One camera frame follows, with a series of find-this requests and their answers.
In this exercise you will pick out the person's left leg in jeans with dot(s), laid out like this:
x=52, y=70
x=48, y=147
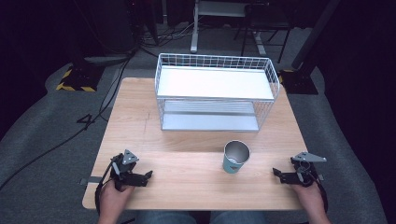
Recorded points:
x=165, y=218

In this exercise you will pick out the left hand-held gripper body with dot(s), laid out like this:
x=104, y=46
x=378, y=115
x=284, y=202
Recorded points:
x=125, y=168

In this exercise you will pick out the yellow black striped stand base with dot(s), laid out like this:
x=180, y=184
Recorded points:
x=299, y=82
x=79, y=79

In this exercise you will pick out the dark slanted stand pole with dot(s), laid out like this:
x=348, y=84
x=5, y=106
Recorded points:
x=314, y=32

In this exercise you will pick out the teal metal cup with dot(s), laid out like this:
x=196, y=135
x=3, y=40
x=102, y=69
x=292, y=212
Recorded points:
x=235, y=158

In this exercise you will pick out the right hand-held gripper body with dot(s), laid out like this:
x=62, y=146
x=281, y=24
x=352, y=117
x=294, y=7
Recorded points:
x=303, y=168

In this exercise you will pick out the white desk frame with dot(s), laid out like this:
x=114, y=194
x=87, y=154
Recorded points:
x=195, y=28

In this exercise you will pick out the grey tape strip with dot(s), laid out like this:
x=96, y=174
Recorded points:
x=91, y=180

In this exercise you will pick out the person's leg in jeans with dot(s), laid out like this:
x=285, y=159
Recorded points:
x=165, y=218
x=238, y=218

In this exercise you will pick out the black metal chair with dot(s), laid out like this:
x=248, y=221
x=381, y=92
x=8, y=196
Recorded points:
x=267, y=21

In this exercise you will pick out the person's right leg in jeans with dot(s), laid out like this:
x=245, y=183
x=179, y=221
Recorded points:
x=238, y=218

